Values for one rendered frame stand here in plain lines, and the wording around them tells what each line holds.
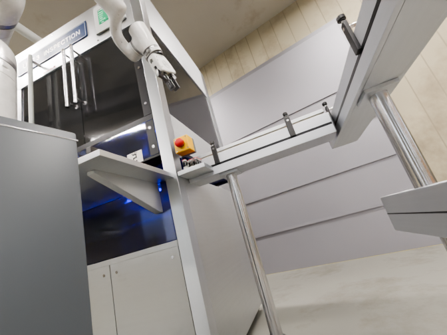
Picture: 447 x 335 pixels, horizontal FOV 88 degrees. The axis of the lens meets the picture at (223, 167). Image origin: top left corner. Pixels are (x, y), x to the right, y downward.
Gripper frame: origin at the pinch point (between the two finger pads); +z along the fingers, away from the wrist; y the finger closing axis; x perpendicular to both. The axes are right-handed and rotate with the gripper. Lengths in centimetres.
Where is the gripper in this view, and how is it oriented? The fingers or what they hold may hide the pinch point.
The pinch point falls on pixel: (173, 86)
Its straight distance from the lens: 114.2
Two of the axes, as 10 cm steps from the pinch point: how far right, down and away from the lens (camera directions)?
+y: 4.0, -2.4, 8.8
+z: 5.3, 8.5, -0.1
